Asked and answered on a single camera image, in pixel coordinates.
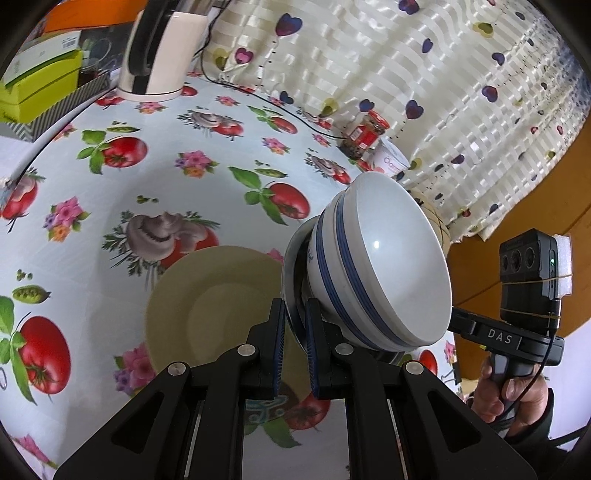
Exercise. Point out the white pink yogurt tub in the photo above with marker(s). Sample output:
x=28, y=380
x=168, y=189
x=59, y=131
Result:
x=392, y=159

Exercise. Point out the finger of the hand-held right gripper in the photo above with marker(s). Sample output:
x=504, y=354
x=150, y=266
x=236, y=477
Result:
x=464, y=323

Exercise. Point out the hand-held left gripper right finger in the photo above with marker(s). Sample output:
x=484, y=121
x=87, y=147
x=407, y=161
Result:
x=314, y=350

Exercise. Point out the white electric kettle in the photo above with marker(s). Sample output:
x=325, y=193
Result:
x=161, y=50

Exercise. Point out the stainless steel bowl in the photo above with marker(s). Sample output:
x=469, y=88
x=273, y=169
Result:
x=291, y=272

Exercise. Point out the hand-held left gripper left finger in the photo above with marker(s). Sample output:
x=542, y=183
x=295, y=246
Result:
x=277, y=350

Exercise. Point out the floral tomato-print tablecloth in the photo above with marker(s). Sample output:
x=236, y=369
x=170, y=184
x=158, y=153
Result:
x=184, y=194

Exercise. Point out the red-lidded glass jar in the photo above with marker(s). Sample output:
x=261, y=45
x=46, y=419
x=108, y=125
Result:
x=364, y=134

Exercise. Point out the white blue-striped bowl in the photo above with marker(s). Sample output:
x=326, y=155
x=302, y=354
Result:
x=392, y=258
x=323, y=277

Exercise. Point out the black white striped tray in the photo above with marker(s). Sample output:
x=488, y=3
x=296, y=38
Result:
x=69, y=105

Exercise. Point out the person's right hand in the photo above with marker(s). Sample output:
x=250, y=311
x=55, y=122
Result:
x=517, y=397

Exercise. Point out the white flat box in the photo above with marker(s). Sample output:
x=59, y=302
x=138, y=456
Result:
x=41, y=53

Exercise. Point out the orange box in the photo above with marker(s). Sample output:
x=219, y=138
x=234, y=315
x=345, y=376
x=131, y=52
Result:
x=92, y=14

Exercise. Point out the tan ceramic plate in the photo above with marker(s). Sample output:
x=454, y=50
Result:
x=207, y=314

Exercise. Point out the cream heart-print curtain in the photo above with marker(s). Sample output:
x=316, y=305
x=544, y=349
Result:
x=415, y=69

